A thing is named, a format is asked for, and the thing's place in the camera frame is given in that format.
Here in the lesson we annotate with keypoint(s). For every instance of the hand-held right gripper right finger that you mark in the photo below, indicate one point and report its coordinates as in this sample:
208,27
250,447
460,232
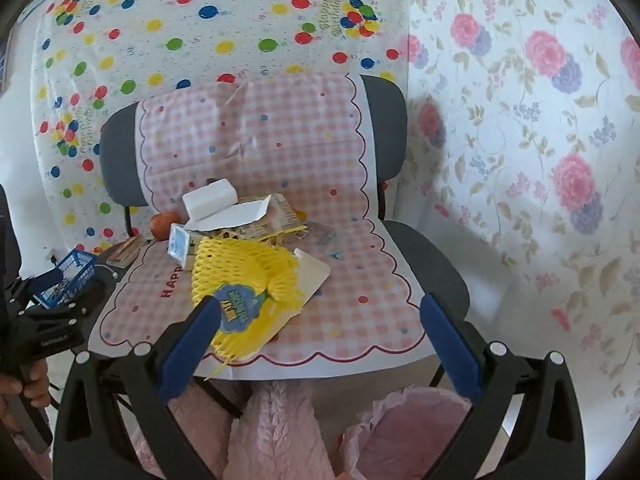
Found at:
450,350

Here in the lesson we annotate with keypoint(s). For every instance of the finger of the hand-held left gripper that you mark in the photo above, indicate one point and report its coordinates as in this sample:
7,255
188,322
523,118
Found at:
45,280
60,315

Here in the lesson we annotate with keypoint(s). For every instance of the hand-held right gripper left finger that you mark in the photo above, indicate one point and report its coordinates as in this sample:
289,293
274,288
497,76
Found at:
192,345

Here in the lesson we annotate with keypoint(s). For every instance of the yellow foam fruit net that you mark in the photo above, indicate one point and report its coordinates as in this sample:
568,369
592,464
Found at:
235,270

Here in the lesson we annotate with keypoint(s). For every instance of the small white carton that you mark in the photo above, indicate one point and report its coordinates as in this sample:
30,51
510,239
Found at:
179,245

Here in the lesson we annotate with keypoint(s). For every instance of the white paper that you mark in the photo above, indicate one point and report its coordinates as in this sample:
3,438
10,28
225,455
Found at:
240,215

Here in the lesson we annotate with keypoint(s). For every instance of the white card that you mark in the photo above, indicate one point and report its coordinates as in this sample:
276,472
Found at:
312,275

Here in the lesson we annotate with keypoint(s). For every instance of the yellow snack wrapper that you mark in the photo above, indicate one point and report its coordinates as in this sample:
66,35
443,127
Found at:
285,215

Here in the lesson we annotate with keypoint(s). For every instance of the clear plastic wrapper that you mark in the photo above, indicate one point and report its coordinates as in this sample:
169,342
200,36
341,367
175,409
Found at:
320,232

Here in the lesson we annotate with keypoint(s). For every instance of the person's left hand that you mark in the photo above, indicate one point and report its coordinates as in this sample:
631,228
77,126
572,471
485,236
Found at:
37,385

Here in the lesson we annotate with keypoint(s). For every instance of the blue plastic basket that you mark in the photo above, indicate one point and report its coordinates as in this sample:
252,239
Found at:
70,280

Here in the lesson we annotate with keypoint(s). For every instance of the orange book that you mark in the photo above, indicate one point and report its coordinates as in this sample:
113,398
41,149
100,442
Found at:
125,252

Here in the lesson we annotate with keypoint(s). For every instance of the person's left leg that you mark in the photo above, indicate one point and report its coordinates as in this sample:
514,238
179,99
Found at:
200,430

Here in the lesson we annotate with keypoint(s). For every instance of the red apple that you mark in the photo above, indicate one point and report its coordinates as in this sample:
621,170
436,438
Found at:
165,225

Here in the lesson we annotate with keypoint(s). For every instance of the floral print cloth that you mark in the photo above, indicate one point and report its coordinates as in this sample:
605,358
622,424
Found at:
525,160

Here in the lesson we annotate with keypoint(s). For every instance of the pink checked plastic cloth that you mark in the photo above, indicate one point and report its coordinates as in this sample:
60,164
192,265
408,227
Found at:
300,150

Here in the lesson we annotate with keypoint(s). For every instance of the grey office chair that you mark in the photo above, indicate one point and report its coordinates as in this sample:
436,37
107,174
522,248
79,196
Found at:
385,110

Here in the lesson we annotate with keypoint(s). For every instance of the balloon print cloth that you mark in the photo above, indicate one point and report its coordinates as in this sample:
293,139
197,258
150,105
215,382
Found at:
200,35

